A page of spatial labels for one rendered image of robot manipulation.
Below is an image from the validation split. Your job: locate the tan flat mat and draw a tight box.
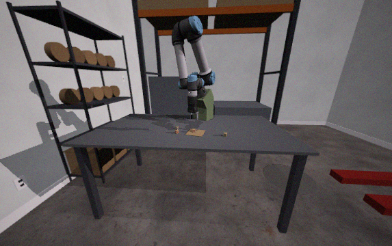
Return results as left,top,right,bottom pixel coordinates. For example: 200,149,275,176
185,129,205,137

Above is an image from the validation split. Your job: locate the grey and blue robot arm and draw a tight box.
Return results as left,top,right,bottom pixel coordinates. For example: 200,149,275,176
172,16,215,98

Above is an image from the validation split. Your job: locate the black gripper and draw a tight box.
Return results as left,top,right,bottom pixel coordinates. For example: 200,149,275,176
187,91,200,120

